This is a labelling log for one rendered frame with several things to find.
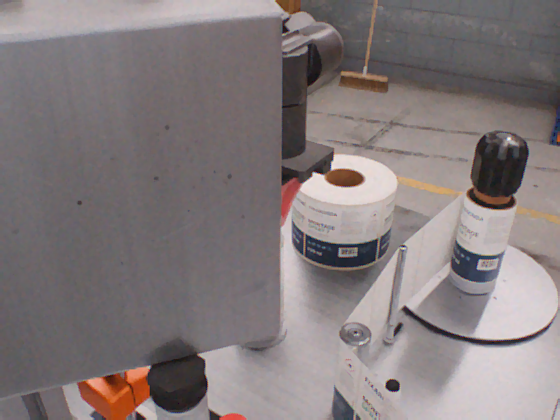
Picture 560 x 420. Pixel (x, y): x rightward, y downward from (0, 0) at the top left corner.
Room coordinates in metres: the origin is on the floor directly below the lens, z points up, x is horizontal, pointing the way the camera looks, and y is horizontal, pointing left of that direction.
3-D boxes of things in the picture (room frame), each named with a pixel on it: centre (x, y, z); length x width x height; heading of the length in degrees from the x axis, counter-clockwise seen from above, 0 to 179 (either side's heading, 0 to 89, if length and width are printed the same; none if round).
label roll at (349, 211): (0.92, -0.13, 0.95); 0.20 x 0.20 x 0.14
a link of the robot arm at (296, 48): (0.52, -0.01, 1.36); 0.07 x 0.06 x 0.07; 151
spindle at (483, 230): (0.77, -0.36, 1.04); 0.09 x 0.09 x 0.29
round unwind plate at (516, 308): (0.77, -0.36, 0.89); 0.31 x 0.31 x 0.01
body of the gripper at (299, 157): (0.52, 0.00, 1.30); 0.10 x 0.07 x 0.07; 55
